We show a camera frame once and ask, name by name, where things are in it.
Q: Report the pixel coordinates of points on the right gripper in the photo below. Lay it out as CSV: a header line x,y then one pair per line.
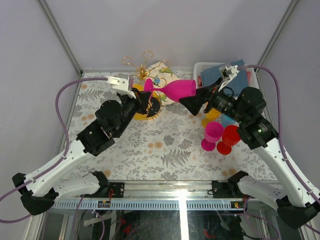
x,y
194,103

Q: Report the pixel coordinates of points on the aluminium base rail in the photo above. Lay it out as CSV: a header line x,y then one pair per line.
x,y
165,188

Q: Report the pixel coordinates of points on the teal wine glass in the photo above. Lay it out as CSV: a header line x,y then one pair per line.
x,y
226,121

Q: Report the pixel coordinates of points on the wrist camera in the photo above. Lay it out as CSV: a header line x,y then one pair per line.
x,y
123,86
228,73

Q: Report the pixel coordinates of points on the pink folded cloth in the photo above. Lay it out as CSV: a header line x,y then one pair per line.
x,y
199,81

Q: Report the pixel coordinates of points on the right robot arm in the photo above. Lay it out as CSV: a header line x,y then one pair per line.
x,y
298,201

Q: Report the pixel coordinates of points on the gold wine glass rack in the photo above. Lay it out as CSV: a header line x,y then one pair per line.
x,y
141,71

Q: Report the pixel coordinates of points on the red wine glass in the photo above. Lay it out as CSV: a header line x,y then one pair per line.
x,y
230,138

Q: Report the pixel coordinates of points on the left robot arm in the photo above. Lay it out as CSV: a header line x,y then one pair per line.
x,y
112,118

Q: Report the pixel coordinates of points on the yellow wine glass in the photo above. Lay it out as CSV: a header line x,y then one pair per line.
x,y
210,117
149,111

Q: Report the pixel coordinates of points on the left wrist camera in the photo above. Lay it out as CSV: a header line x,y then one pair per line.
x,y
123,86

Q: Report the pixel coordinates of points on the dinosaur print cloth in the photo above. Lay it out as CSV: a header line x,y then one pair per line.
x,y
161,75

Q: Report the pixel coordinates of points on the magenta wine glass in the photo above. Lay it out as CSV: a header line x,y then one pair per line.
x,y
175,90
212,133

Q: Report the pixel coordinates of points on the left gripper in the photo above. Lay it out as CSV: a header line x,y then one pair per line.
x,y
142,100

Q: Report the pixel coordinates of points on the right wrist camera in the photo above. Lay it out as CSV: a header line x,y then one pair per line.
x,y
228,73

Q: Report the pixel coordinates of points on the white plastic basket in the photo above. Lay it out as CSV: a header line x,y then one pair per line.
x,y
252,75

